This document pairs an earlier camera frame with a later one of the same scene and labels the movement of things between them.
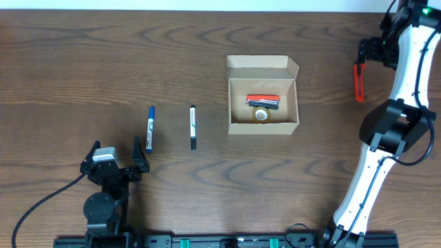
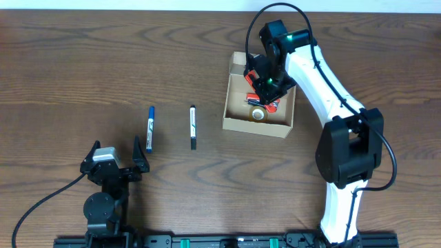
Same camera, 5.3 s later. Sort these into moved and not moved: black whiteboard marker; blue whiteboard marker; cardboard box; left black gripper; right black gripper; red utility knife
Moved: red utility knife; right black gripper
Not moved: black whiteboard marker; left black gripper; blue whiteboard marker; cardboard box
